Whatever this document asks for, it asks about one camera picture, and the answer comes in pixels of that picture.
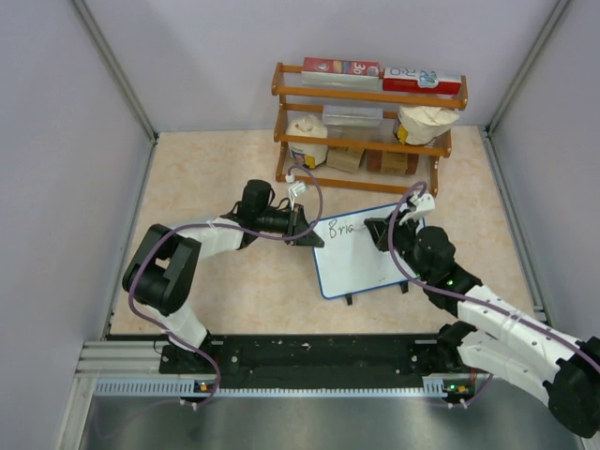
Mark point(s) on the red foil box left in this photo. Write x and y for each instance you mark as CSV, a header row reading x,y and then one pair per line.
x,y
340,68

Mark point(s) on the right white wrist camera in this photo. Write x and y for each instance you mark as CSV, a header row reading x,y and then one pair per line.
x,y
417,207

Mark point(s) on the white bag right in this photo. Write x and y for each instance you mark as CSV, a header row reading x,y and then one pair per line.
x,y
420,125

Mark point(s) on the wooden three tier rack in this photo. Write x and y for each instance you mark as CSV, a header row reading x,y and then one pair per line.
x,y
295,99

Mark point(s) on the red white box right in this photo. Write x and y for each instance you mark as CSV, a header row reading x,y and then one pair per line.
x,y
419,81

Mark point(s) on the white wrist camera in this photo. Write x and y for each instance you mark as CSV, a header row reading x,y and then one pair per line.
x,y
295,188
417,207

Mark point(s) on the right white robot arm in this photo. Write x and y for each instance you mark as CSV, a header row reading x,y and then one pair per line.
x,y
560,371

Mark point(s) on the blue framed whiteboard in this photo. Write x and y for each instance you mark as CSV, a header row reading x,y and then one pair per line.
x,y
349,263

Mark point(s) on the clear plastic box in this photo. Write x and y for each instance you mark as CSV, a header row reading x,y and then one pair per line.
x,y
355,117

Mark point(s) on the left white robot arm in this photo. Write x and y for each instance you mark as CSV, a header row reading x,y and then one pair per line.
x,y
159,276

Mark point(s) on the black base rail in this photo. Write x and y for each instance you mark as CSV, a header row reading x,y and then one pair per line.
x,y
318,361

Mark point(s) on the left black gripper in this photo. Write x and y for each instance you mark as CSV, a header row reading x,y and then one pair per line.
x,y
296,221

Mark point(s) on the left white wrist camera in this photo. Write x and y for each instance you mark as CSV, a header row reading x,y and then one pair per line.
x,y
295,188

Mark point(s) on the brown cardboard box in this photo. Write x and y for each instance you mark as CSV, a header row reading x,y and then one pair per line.
x,y
346,159

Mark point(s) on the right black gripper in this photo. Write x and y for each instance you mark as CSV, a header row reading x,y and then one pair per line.
x,y
380,229

